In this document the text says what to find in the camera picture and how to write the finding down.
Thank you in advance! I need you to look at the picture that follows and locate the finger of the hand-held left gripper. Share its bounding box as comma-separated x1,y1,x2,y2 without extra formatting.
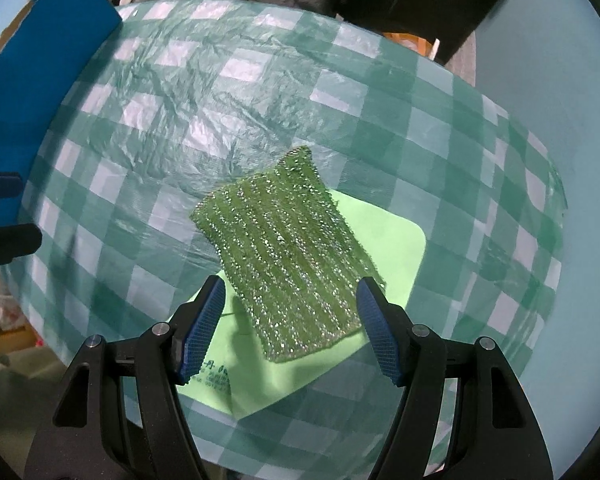
0,224,43,267
0,172,22,200

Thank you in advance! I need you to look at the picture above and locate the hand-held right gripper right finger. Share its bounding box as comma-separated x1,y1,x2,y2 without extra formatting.
356,276,553,480

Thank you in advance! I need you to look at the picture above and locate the light green cloth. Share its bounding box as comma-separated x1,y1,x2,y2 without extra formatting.
172,187,427,421

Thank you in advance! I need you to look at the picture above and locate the white ribbed radiator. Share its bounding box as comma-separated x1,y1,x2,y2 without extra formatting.
445,30,481,86

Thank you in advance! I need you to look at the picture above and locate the green glitter scouring pad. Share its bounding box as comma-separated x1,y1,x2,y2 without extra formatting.
189,146,387,363

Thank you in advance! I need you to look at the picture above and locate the green checked tablecloth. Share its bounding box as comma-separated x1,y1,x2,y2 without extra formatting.
17,0,568,480

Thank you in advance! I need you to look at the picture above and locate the blue cardboard box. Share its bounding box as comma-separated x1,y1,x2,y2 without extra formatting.
0,0,123,176

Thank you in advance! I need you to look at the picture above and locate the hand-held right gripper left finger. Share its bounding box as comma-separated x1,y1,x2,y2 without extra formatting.
24,275,227,480

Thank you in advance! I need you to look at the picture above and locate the orange snack bag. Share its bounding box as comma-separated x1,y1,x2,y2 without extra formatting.
382,32,441,61

